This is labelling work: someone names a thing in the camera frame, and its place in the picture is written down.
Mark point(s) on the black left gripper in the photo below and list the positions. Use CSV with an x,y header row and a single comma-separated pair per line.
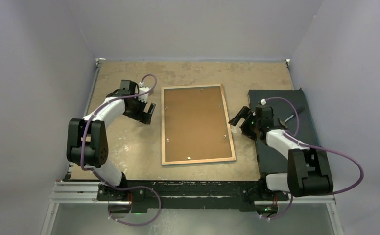
x,y
142,116

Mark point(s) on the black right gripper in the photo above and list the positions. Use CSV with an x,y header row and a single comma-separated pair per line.
x,y
244,113

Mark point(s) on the blue wooden picture frame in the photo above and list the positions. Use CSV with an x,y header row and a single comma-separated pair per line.
x,y
165,129

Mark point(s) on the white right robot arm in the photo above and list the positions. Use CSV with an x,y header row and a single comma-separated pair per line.
x,y
308,171

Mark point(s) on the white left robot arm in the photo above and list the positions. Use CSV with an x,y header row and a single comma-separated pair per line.
x,y
87,142

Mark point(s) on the small black hammer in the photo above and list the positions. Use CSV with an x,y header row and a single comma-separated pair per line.
x,y
290,115

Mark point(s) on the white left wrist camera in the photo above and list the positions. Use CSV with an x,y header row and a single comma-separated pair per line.
x,y
144,92

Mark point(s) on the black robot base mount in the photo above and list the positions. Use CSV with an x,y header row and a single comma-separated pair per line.
x,y
153,194

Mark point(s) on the aluminium front rail frame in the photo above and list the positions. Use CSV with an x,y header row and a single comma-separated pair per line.
x,y
75,210

